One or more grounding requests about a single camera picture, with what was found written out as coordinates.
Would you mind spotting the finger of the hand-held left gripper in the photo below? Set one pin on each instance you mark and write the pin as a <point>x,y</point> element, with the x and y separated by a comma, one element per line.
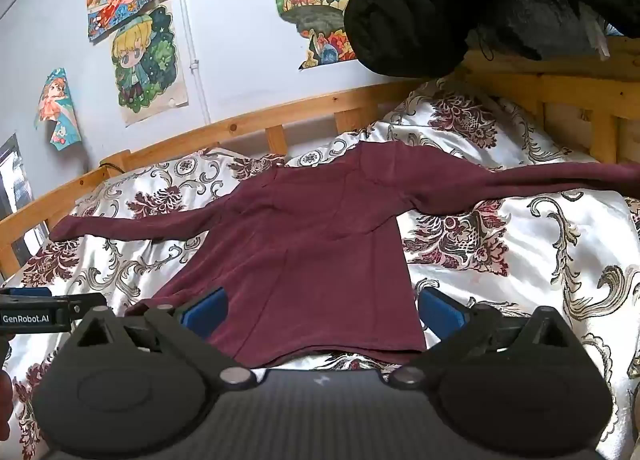
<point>85,304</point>

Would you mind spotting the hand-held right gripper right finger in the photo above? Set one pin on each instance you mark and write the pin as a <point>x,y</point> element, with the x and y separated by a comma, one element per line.
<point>442,312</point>

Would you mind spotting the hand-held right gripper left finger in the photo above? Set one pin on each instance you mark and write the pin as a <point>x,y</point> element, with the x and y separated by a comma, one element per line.
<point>207,312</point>

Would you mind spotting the maroon long-sleeve shirt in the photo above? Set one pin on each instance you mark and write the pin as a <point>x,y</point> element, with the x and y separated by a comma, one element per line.
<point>310,250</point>

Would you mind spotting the floral satin blanket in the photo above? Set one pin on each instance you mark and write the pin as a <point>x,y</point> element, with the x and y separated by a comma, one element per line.
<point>525,240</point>

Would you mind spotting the grey framed window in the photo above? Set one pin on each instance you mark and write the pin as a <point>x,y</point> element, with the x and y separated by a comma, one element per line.
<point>10,174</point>

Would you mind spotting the torn orange-haired girl poster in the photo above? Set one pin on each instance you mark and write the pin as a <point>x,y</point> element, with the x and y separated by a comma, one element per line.
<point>55,107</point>

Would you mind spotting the wooden bed frame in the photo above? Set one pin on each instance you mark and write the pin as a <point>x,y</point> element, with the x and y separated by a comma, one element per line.
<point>300,112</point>

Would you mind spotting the blond child wall poster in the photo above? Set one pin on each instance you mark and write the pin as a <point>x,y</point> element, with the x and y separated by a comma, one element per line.
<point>145,64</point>

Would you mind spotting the white wall pipe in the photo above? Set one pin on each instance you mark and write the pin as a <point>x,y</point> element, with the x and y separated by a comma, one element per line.
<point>195,59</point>

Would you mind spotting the landscape wall poster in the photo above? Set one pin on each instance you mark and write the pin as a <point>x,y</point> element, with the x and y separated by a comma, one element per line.
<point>310,4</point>

